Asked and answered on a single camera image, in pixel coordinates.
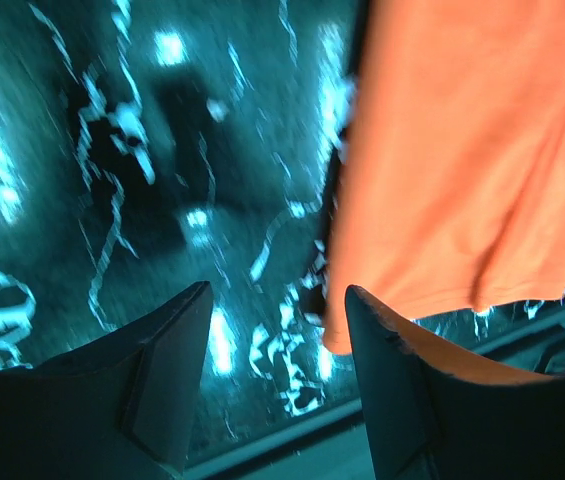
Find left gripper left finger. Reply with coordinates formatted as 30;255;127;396
0;281;212;479

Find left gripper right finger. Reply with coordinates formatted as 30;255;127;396
345;286;565;479

